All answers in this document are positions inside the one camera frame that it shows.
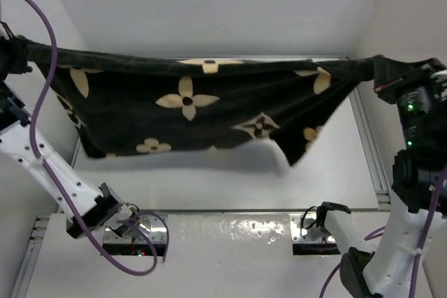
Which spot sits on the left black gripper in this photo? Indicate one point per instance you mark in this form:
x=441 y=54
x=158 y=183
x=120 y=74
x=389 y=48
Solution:
x=15 y=56

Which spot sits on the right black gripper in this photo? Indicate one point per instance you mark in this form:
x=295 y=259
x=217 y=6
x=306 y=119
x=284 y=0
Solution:
x=392 y=75

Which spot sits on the black floral pillowcase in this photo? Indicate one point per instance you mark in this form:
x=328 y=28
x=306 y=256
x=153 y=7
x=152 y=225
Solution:
x=128 y=106

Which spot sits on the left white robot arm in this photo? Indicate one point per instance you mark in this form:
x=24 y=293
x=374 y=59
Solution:
x=85 y=207

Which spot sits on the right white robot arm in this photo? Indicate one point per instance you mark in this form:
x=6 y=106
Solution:
x=417 y=196

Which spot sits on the white front cover board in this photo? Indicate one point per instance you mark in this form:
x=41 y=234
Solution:
x=208 y=256

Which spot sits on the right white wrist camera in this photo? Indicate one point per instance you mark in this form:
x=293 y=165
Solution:
x=439 y=81

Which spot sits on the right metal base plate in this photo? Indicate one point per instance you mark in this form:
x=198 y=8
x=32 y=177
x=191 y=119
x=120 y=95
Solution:
x=301 y=235

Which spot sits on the metal base plate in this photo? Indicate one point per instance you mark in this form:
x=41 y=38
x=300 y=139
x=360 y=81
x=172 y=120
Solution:
x=151 y=226
x=301 y=235

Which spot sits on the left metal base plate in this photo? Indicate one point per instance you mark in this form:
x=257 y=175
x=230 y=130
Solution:
x=151 y=226

